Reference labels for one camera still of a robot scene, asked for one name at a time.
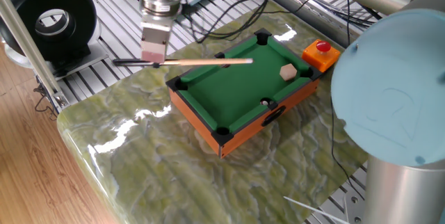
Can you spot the silver Schunk gripper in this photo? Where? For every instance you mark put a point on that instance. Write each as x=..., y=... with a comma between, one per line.
x=154, y=43

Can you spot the wooden pool cue black butt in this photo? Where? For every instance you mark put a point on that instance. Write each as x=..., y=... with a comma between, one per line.
x=208, y=62

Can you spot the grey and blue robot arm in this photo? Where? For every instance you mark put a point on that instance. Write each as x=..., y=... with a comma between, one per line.
x=389, y=85

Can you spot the dark glossy pool ball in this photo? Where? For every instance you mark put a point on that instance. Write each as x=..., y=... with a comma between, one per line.
x=225, y=66

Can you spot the mini green felt pool table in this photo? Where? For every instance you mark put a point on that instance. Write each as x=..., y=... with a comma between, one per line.
x=240, y=92

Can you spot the maroon striped pool ball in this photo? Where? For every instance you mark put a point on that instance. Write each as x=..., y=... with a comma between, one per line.
x=265, y=102

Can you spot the green marble slab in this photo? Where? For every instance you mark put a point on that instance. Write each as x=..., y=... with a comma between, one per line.
x=156, y=168

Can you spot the beige wooden cube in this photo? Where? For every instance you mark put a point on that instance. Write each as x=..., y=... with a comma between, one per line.
x=288, y=72

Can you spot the orange box red push button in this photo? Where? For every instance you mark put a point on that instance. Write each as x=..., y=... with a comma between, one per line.
x=321, y=58

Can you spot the thin white stick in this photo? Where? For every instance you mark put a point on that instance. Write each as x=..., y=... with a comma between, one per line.
x=313, y=210

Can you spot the aluminium frame post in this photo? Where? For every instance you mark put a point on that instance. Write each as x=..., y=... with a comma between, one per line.
x=32, y=50

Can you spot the black round duct fan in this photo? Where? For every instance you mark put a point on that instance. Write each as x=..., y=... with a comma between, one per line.
x=21, y=1

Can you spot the grey aluminium rail beam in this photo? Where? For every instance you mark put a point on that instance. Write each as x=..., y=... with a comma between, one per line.
x=313, y=12

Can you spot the silver bracket plate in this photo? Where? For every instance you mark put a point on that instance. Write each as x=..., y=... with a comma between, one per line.
x=354, y=210

